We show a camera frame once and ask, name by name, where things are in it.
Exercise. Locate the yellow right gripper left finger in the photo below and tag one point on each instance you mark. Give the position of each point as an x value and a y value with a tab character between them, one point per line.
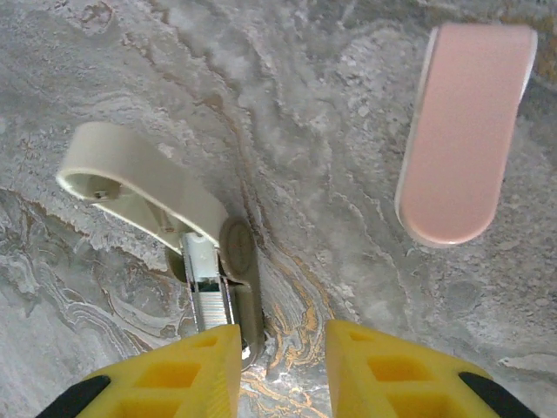
183	383

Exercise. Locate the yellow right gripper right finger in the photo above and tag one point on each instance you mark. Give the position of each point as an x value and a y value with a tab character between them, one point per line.
391	379

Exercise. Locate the grey staple strip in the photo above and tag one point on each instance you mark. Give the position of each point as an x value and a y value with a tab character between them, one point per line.
212	307

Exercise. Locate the beige stapler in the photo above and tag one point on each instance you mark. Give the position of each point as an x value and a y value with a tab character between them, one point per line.
139	174

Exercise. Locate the pink stapler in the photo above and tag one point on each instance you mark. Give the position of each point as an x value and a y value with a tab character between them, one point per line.
461	139

